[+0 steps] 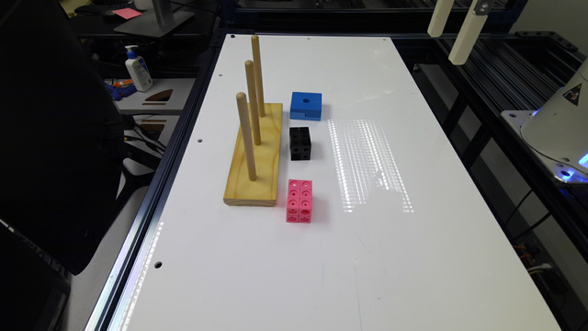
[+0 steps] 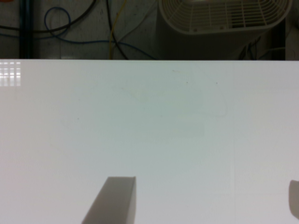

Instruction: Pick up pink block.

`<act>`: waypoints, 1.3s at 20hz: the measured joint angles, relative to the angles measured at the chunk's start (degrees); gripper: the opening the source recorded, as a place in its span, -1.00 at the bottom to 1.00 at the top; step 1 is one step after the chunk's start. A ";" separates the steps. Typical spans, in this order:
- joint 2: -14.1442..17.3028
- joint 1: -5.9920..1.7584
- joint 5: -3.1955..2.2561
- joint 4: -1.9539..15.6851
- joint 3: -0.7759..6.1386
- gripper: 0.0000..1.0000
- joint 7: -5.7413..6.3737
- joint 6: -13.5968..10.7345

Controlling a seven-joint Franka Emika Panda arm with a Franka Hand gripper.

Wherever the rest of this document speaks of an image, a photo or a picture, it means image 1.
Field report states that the pink cube block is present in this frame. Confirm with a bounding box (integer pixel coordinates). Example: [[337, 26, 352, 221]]
[[286, 179, 313, 223]]

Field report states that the grey monitor stand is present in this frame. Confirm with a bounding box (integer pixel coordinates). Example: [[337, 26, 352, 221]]
[[114, 0, 194, 38]]

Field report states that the white lotion pump bottle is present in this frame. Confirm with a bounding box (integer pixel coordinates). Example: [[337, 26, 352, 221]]
[[125, 45, 153, 92]]

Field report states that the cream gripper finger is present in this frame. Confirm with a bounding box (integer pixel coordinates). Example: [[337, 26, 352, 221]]
[[448, 0, 490, 65], [427, 0, 454, 38]]

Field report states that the black cube block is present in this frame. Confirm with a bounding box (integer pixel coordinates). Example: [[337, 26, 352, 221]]
[[289, 127, 311, 161]]

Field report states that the black office chair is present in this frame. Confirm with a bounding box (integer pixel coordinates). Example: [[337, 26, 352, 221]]
[[1, 0, 126, 274]]

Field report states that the wooden peg base board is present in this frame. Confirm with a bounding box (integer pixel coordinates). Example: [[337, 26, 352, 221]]
[[223, 103, 283, 207]]

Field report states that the blue glue gun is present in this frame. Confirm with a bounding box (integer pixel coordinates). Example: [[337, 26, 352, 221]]
[[105, 79, 137, 101]]

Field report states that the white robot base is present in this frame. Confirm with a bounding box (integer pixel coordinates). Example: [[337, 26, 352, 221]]
[[501, 63, 587, 185]]

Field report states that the middle wooden peg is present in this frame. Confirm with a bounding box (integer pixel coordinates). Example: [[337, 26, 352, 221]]
[[244, 60, 261, 145]]

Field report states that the near wooden peg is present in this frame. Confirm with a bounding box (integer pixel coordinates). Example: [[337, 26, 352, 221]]
[[236, 92, 257, 181]]

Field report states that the far wooden peg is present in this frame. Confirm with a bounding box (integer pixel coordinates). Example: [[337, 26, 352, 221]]
[[251, 34, 266, 118]]

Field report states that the wooden peg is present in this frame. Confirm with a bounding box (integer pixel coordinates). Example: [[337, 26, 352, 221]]
[[236, 92, 257, 181], [244, 60, 261, 145], [251, 34, 266, 118]]

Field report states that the blue block with hole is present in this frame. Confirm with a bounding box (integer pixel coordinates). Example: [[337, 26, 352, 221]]
[[289, 92, 322, 121]]

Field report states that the pink sticky note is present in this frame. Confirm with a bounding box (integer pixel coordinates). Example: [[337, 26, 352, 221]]
[[113, 7, 142, 19]]

